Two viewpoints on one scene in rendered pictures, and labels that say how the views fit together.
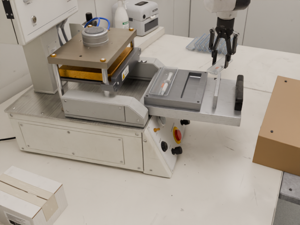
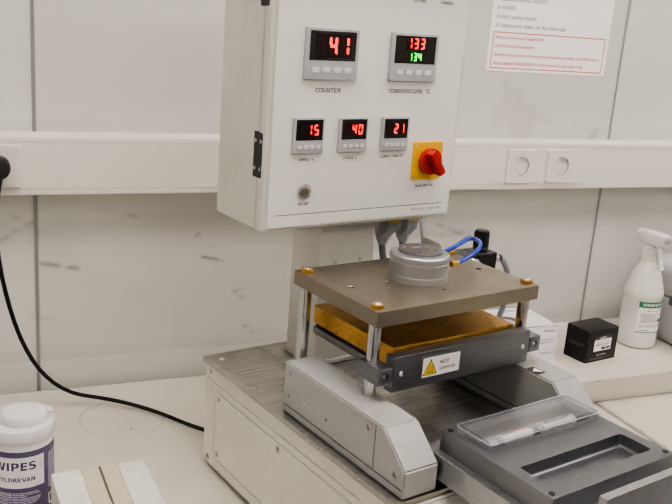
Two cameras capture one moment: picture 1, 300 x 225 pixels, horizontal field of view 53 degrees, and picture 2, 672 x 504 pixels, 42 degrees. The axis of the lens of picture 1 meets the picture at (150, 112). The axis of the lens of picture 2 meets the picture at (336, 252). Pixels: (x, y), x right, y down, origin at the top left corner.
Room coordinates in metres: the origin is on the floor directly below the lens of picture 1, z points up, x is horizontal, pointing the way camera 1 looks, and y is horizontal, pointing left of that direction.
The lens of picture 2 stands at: (-0.04, -0.43, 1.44)
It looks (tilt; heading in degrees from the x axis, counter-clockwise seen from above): 15 degrees down; 38
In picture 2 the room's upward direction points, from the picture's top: 4 degrees clockwise
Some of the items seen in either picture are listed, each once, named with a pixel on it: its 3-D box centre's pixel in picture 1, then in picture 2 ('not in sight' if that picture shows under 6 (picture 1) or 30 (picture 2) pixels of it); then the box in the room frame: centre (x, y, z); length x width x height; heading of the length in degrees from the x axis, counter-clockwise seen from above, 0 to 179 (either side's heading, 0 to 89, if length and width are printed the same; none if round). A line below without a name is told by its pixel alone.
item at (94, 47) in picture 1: (90, 46); (412, 287); (0.92, 0.19, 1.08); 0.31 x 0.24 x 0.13; 164
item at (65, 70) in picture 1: (98, 54); (419, 308); (0.90, 0.16, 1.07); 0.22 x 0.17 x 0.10; 164
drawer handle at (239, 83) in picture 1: (239, 91); not in sight; (0.78, -0.27, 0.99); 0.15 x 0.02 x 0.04; 164
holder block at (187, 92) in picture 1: (177, 86); (555, 450); (0.83, -0.09, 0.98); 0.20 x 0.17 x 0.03; 164
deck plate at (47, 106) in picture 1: (93, 92); (389, 395); (0.91, 0.19, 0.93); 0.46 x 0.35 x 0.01; 74
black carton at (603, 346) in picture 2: not in sight; (591, 339); (1.62, 0.19, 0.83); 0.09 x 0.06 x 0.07; 162
